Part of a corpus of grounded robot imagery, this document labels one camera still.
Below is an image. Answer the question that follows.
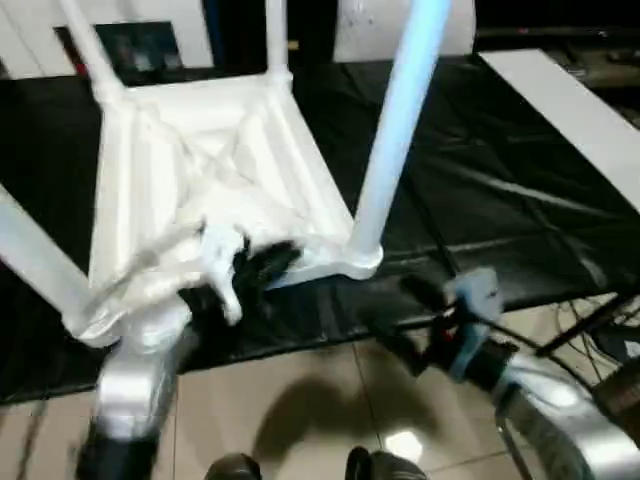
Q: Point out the silver metal tube frame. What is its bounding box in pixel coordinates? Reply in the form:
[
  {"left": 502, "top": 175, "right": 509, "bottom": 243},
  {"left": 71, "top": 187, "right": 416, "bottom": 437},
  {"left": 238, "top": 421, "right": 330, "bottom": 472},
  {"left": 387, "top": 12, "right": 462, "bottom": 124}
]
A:
[{"left": 496, "top": 413, "right": 532, "bottom": 480}]

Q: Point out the white cabinet with glass doors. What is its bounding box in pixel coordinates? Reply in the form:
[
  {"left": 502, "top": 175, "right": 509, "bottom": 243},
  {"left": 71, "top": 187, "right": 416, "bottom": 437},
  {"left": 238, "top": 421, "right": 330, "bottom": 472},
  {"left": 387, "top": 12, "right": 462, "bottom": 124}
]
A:
[{"left": 0, "top": 0, "right": 222, "bottom": 77}]

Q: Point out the white plastic table leg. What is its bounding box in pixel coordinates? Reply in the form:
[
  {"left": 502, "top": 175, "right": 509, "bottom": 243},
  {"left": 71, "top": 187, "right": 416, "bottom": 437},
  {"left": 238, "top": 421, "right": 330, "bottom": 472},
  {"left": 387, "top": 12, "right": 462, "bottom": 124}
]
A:
[
  {"left": 0, "top": 183, "right": 99, "bottom": 334},
  {"left": 58, "top": 0, "right": 127, "bottom": 104},
  {"left": 263, "top": 0, "right": 295, "bottom": 87},
  {"left": 348, "top": 0, "right": 455, "bottom": 267}
]

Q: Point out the white plastic table top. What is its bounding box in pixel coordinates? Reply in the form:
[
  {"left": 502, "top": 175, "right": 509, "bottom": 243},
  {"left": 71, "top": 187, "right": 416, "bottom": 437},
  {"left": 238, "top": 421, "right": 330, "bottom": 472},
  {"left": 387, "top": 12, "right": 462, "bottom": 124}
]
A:
[{"left": 64, "top": 73, "right": 386, "bottom": 351}]

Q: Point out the black cabinet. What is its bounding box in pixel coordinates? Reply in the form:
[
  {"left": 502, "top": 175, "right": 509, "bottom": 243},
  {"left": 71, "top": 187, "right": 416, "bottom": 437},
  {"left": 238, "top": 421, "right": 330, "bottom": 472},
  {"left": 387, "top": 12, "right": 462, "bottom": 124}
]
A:
[{"left": 212, "top": 0, "right": 346, "bottom": 66}]

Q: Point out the black metal stand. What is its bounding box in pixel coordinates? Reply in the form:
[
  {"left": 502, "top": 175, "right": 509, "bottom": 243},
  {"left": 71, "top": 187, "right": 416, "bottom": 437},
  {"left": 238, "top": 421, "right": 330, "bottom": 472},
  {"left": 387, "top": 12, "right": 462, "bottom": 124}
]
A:
[{"left": 536, "top": 293, "right": 639, "bottom": 357}]

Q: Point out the black robot foot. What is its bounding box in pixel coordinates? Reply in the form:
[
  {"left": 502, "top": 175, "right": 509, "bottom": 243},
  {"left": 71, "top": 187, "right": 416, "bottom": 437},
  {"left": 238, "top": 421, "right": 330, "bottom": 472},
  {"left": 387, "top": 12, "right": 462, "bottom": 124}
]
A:
[{"left": 206, "top": 451, "right": 264, "bottom": 480}]

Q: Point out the white sheet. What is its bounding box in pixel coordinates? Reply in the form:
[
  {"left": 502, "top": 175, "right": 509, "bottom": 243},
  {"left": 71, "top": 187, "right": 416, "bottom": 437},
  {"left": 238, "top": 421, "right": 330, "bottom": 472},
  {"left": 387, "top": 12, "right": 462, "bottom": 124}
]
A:
[{"left": 477, "top": 48, "right": 640, "bottom": 202}]

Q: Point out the brown woven object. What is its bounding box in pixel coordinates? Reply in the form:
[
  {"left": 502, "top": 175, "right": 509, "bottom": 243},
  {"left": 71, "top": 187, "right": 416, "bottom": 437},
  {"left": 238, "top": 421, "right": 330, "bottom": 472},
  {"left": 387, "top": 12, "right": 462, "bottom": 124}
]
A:
[{"left": 593, "top": 363, "right": 640, "bottom": 429}]

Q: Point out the white chair back panel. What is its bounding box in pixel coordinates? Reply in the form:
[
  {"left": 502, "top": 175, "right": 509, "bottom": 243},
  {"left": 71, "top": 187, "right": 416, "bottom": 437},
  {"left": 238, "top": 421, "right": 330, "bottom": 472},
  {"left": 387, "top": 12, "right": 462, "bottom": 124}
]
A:
[{"left": 333, "top": 0, "right": 477, "bottom": 65}]

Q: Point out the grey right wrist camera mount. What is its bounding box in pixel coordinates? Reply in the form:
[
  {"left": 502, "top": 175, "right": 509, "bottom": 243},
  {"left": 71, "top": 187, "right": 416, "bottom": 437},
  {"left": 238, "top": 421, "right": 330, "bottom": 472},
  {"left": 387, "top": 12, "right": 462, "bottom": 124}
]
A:
[{"left": 443, "top": 266, "right": 503, "bottom": 376}]

